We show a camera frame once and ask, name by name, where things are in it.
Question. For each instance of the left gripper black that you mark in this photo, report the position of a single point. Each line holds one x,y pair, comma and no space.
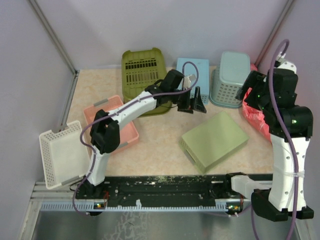
186,106

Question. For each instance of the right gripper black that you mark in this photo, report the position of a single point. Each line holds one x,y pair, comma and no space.
254,80

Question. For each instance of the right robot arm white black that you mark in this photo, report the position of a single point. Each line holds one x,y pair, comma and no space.
285,198

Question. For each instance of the large olive green container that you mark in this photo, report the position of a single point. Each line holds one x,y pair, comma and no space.
140,69

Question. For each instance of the light green shallow basket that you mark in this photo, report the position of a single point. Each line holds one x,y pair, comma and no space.
213,141

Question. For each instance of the pink shallow basket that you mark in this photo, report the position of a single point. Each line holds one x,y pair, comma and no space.
129,135

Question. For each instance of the red plastic bag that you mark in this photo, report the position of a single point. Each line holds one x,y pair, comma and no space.
255,117

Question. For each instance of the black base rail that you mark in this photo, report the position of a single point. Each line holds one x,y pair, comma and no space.
158,193

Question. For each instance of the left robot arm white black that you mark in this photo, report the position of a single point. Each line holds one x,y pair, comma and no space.
105,130

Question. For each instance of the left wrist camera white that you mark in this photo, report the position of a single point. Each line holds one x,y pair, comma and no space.
187,81

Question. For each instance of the white shallow basket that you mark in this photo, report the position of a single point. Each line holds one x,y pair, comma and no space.
64,158

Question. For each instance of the tall teal perforated basket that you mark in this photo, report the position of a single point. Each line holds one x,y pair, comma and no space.
228,77

